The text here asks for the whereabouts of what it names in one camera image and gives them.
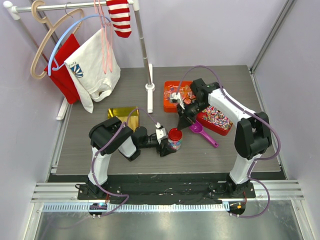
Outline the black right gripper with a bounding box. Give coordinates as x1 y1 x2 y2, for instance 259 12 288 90
176 99 210 132

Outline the clear plastic jar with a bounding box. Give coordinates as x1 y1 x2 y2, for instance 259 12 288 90
168 138 183 151

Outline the purple plastic scoop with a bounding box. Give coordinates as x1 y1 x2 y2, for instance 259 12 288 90
189 121 219 148

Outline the red jar lid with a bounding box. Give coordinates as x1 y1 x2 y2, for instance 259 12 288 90
168 128 183 141

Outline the orange candy box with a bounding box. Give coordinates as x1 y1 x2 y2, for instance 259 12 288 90
163 81 196 113

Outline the gold tin of star candies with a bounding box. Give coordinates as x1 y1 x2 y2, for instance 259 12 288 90
107 106 140 131

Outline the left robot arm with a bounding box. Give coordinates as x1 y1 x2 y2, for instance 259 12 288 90
87 117 176 200

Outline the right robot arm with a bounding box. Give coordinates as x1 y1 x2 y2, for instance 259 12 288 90
170 78 272 198

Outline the red lollipop box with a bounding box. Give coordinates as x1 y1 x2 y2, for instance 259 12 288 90
196 106 233 136

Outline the white cloth bag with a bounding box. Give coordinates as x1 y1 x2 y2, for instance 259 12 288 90
64 30 121 113

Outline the red white striped sock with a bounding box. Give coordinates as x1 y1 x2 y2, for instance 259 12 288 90
106 0 132 38

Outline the red cloth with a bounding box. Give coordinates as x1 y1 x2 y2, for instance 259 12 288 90
50 33 80 104

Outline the blue clothes hanger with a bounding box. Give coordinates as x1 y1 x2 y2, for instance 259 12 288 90
47 14 111 77

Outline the wooden clothes hanger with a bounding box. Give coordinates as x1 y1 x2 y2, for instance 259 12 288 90
30 0 85 80

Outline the white clothes rack stand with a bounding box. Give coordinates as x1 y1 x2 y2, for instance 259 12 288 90
3 0 156 114

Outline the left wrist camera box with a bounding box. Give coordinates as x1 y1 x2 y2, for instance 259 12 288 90
155 122 168 144

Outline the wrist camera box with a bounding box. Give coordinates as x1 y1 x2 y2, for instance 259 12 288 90
169 92 185 109
155 122 168 144

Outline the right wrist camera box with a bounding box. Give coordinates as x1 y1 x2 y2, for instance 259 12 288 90
169 92 185 109

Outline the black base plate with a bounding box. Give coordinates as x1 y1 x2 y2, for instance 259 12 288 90
75 173 256 205

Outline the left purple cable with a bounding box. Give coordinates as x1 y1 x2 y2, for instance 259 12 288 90
90 107 161 217

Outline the purple cable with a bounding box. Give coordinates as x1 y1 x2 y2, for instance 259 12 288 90
90 107 161 217
174 65 282 218

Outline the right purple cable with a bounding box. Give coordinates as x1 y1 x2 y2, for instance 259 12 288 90
174 65 282 218

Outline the aluminium rail frame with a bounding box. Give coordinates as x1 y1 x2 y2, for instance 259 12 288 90
28 180 314 240

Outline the pink wire hanger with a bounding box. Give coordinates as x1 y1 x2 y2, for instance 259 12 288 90
93 0 116 74

